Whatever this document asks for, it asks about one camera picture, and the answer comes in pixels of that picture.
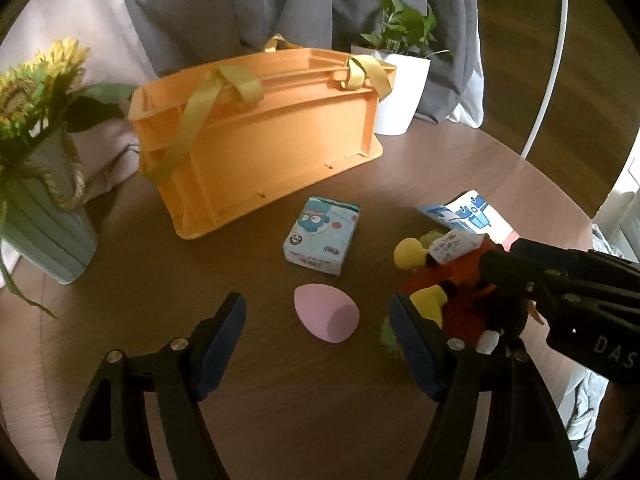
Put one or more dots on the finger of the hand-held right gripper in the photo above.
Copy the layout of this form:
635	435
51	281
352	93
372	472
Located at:
550	255
515	275

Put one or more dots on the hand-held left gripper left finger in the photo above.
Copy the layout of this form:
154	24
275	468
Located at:
225	345

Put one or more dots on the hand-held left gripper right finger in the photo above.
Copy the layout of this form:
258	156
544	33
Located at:
415	355

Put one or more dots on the red and yellow plush toy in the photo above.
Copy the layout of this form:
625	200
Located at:
460	310

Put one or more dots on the pink makeup sponge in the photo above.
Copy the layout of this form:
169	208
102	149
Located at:
322	312

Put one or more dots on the orange plastic crate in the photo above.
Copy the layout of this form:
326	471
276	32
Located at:
280	145

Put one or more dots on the white packet with blue print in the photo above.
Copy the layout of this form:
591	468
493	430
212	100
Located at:
475	212

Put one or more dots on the blue printed tissue packet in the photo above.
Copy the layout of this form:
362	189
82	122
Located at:
320	235

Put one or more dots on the white curved tube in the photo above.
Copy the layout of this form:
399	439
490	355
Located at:
552	60

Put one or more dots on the white pot green plant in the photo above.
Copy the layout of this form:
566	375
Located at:
400	95

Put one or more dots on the green ribbed vase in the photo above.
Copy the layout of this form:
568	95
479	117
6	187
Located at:
40	230

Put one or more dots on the green leafy plant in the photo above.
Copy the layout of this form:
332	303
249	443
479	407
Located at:
400	25

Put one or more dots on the artificial sunflower bouquet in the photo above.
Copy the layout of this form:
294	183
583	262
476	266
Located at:
35	85

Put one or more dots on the grey curtain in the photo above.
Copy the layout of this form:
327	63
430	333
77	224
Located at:
250	5

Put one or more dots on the white sheer curtain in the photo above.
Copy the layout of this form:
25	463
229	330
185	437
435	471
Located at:
75	15

